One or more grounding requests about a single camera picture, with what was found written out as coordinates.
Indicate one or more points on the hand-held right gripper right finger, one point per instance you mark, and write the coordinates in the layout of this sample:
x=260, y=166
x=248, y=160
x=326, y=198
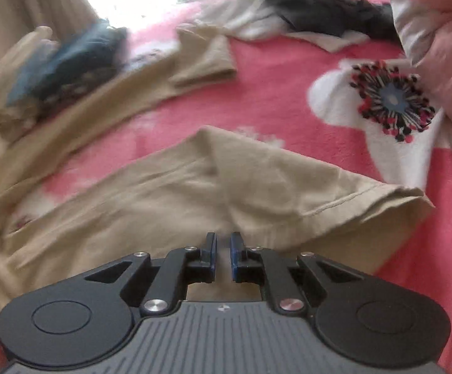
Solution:
x=234, y=257

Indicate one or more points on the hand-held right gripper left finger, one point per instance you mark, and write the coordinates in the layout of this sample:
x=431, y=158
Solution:
x=210, y=257

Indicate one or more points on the beige pants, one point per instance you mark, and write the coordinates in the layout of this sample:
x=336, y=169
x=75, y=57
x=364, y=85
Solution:
x=171, y=202

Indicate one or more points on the stack of dark folded clothes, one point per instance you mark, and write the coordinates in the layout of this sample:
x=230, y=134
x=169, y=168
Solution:
x=78, y=58
x=78, y=97

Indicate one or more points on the cream folded clothes pile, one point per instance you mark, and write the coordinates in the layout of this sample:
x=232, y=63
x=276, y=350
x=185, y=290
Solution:
x=11, y=66

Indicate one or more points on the pink floral blanket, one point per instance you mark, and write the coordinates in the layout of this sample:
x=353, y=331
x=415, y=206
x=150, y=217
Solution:
x=280, y=97

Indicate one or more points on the light grey garment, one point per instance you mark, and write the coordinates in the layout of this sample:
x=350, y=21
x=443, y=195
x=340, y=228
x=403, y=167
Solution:
x=241, y=19

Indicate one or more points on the black garment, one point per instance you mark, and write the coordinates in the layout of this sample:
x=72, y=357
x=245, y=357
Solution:
x=327, y=11

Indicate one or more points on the pink quilt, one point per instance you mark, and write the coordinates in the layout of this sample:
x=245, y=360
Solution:
x=440, y=39

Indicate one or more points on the beige curtain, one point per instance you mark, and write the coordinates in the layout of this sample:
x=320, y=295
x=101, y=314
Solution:
x=54, y=0

